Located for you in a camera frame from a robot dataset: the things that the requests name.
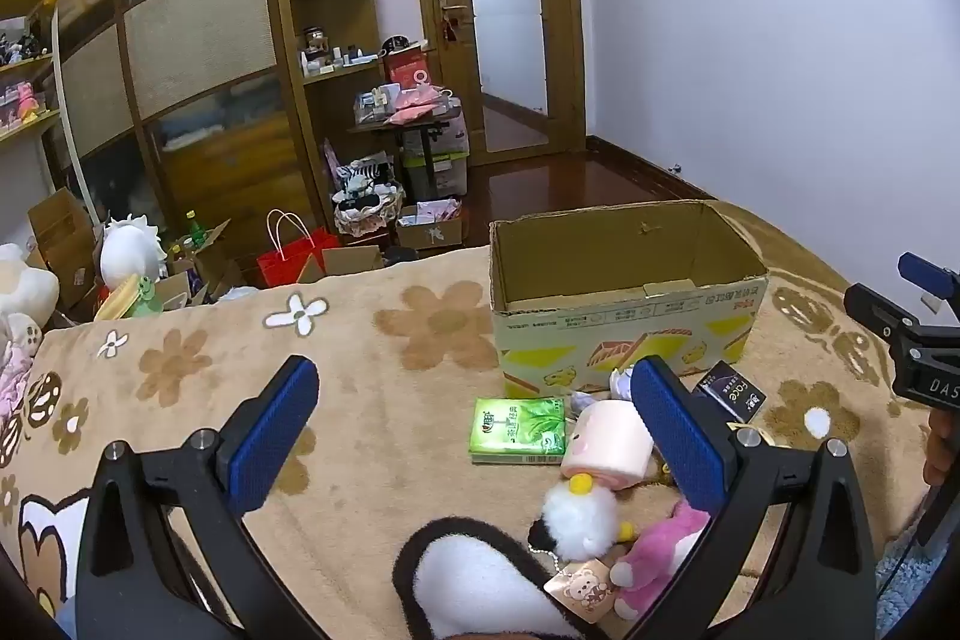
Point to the wooden wardrobe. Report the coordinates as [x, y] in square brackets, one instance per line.
[195, 48]

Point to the pink swirl roll plush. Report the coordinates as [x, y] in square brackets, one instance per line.
[607, 445]

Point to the pink plush toy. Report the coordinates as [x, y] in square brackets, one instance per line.
[660, 554]

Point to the red gift bag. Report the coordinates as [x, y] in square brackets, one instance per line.
[292, 261]

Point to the wooden door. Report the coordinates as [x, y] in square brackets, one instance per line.
[499, 10]

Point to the green tissue pack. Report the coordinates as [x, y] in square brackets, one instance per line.
[517, 430]

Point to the large open cardboard box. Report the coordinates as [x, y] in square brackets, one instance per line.
[64, 242]

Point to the cardboard box with bottles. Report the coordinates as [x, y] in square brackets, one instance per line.
[206, 265]

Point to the green bottle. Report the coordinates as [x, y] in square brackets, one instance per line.
[196, 227]

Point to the white frilled plush toy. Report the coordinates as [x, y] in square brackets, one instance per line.
[131, 254]

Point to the beige bear plush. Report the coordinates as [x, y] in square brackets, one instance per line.
[22, 291]

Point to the green frog toy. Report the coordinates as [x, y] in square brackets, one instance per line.
[144, 296]

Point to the storage box under table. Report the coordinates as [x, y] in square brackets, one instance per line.
[446, 156]

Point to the beige flower print blanket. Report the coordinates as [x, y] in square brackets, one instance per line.
[375, 385]

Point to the printed cardboard box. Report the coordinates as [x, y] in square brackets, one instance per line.
[622, 280]

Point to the bear print hang tag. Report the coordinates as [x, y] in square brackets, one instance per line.
[589, 591]

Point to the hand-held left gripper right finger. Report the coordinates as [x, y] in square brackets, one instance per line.
[675, 430]

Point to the small folding table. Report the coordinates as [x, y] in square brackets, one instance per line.
[420, 123]

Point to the wooden corner shelf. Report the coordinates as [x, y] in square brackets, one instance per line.
[330, 10]

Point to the basket of socks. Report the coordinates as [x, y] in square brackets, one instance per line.
[364, 197]

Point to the red box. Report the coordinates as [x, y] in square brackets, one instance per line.
[409, 69]

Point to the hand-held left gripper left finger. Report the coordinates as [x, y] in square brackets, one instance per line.
[274, 437]

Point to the small open cardboard box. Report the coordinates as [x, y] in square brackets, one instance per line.
[431, 227]

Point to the wooden side shelf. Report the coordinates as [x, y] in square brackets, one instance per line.
[22, 70]

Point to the flat cardboard piece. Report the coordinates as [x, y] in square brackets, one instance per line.
[345, 261]

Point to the white pole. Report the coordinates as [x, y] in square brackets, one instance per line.
[71, 123]

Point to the white fluffy plush toy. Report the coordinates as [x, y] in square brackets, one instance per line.
[581, 520]

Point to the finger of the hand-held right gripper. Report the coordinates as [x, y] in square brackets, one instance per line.
[877, 310]
[926, 274]

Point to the pink clothes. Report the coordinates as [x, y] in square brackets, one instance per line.
[416, 104]

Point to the dark tissue pack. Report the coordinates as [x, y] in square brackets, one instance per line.
[731, 391]

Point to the white-haired plush doll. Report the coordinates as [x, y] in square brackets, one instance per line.
[616, 386]

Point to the person's right hand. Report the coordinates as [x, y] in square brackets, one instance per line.
[943, 449]

